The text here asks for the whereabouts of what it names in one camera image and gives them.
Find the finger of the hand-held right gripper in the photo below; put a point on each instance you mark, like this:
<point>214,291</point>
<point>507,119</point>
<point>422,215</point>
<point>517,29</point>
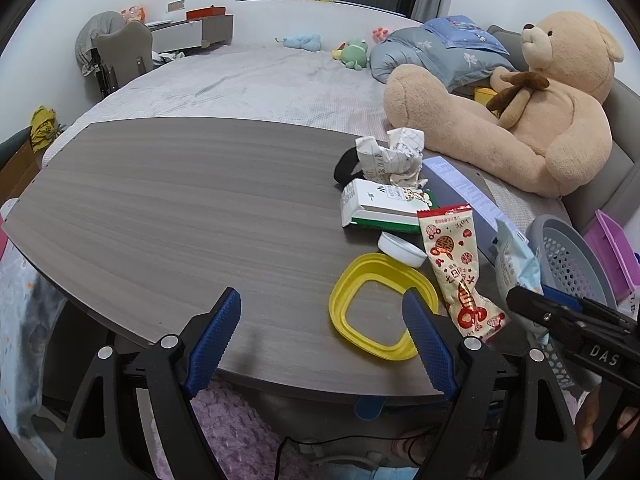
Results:
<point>562,296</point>
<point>545,316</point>

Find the white round cap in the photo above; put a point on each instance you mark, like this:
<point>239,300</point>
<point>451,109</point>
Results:
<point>400,250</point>

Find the black cloth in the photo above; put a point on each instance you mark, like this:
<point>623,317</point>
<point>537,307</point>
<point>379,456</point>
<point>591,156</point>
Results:
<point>345,167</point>

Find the purple fuzzy blanket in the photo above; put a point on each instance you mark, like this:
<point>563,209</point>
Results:
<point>230,435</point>

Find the light blue packet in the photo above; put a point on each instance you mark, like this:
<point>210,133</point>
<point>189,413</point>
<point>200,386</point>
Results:
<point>515,265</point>

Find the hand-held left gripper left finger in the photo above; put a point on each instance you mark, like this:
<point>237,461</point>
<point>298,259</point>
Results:
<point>215,345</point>

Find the grey plastic basket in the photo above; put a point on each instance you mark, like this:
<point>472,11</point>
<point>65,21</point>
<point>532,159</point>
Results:
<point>565,265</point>

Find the white green carton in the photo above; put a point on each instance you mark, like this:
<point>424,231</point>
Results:
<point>370,200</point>

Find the brown wooden cabinet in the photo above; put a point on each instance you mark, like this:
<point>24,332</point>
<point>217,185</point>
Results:
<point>20,170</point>

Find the red box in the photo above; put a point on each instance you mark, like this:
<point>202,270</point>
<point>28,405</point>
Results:
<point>205,11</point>

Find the yellow cloth bag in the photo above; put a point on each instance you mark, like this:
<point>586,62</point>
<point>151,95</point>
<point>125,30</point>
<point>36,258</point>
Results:
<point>42,122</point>

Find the red white snack packet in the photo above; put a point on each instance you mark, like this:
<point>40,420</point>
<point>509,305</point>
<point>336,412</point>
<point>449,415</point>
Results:
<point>452,260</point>

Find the blue printed pillow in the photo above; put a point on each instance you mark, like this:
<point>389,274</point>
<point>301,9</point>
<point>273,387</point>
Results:
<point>460,32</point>

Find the crumpled paper wrapper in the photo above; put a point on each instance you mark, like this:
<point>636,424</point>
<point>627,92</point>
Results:
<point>395,157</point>

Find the bed with grey sheet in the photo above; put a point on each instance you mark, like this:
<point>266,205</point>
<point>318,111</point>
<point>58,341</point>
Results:
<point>250,85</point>

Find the grey chair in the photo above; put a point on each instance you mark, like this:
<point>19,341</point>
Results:
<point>125,52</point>

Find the blue grey quilt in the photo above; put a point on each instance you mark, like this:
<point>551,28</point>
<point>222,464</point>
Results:
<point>405,52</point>

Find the light printed blanket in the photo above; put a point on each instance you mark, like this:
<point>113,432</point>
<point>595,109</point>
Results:
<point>25,320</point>

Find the purple plastic bin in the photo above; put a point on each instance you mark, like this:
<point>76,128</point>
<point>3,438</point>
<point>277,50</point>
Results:
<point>612,250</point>

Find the orange toy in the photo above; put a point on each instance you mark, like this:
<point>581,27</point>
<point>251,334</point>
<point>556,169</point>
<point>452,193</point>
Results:
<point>132,13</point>

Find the light blue plush toy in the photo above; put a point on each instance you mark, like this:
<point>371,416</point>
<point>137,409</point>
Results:
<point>300,41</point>

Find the green frog plush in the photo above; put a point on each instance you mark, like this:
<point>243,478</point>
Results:
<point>352,52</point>

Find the yellow box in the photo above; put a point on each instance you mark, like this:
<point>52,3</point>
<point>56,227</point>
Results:
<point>482,96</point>

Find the white wall socket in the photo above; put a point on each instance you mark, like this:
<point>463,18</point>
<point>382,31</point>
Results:
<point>176,5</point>

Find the large beige teddy bear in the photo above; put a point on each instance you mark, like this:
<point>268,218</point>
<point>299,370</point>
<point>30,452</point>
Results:
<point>560,125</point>

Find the pink plush toy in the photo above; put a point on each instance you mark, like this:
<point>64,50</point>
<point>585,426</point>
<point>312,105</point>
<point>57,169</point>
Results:
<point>380,33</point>

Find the person's right hand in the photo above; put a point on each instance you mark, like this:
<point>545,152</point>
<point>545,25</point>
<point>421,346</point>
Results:
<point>590,420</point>

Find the grey clothes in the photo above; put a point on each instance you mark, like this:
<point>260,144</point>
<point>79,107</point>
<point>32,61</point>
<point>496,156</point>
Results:
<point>95,30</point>

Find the small brown plush dog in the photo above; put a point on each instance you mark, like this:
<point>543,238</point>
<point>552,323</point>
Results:
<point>520,82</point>

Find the white desk cabinet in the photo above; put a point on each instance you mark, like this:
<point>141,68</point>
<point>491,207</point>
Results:
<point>175,32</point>

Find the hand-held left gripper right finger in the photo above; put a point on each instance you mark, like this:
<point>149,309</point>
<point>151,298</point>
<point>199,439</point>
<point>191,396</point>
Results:
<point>430,350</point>

